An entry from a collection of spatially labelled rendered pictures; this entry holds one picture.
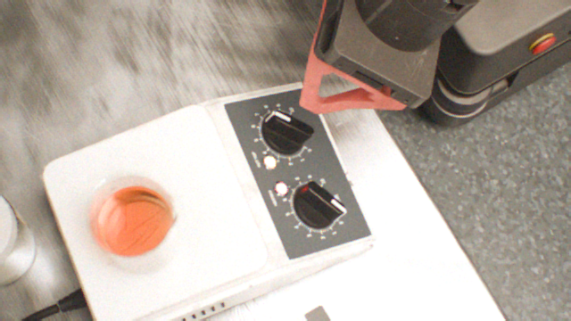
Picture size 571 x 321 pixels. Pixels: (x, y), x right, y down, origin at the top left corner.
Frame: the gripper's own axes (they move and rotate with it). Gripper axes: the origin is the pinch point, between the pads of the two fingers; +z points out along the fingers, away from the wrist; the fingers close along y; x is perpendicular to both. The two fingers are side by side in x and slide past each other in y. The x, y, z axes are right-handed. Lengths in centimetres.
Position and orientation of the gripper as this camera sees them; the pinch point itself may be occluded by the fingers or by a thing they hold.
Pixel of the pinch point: (319, 81)
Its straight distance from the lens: 75.8
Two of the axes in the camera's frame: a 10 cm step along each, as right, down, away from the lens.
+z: -4.6, 4.1, 7.9
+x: 8.6, 4.2, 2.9
